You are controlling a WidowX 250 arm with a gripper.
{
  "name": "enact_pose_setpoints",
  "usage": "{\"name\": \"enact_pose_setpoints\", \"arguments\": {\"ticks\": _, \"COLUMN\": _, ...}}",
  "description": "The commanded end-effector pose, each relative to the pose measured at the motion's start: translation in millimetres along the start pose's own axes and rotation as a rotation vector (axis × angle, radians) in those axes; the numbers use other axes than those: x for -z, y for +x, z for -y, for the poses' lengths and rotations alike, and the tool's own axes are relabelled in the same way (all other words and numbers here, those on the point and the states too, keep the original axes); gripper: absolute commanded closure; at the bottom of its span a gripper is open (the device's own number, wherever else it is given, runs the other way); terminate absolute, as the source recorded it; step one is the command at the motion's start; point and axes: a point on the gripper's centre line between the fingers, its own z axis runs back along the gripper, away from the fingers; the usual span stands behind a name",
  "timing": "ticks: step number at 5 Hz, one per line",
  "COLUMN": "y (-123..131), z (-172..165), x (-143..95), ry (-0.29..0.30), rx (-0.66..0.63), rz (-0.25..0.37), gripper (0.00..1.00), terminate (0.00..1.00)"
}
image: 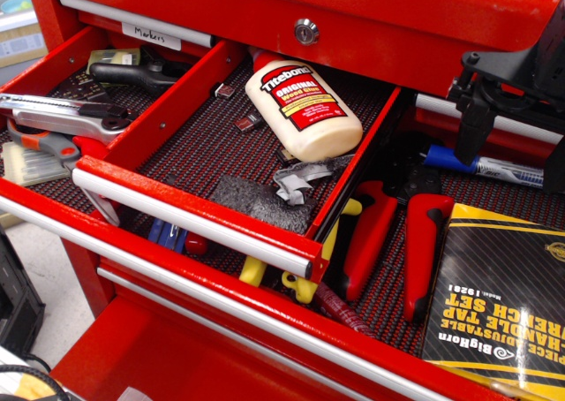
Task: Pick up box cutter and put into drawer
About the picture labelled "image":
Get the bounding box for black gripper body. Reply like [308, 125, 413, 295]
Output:
[446, 0, 565, 194]

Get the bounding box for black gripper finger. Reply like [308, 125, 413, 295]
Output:
[455, 100, 495, 165]

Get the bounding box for silver black box cutter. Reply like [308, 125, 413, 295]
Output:
[1, 93, 139, 144]

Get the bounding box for wide red open drawer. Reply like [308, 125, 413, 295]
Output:
[0, 24, 565, 401]

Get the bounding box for silver drawer lock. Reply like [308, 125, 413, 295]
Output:
[294, 19, 320, 46]

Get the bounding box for black yellow tap wrench box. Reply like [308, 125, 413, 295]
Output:
[421, 204, 564, 400]

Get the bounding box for small red open drawer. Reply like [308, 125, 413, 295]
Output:
[75, 41, 401, 281]

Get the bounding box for blue cap BIC marker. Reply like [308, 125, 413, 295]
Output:
[422, 145, 544, 188]

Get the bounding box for red black crimping pliers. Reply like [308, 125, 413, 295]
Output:
[337, 132, 455, 322]

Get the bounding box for Titebond wood glue bottle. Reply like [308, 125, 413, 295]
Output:
[245, 47, 363, 162]

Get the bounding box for crumpled grey tape piece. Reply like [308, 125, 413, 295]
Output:
[273, 163, 332, 206]

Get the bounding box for small dark red connector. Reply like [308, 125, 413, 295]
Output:
[234, 113, 263, 133]

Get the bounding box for red metal tool chest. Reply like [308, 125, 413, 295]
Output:
[0, 0, 565, 401]

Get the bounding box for dark red tube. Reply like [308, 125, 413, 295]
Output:
[313, 283, 374, 337]

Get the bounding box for small dark connector rear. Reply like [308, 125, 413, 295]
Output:
[214, 83, 235, 99]

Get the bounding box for white Markers label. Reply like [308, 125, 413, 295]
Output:
[121, 22, 182, 51]

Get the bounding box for grey orange scissors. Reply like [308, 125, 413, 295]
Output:
[7, 118, 81, 171]

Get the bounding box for clear plastic blade case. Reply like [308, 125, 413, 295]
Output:
[1, 141, 71, 186]

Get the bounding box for black equipment case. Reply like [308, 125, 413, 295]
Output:
[1, 229, 45, 355]

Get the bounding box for yellow handled tool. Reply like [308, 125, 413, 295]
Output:
[239, 198, 363, 304]

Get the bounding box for blue handled tool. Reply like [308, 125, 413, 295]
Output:
[147, 218, 187, 253]

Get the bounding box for red handled tool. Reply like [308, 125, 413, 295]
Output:
[72, 136, 109, 159]

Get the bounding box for black wire stripper tool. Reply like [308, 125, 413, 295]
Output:
[57, 76, 111, 103]

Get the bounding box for black cable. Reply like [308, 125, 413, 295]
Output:
[0, 353, 72, 401]

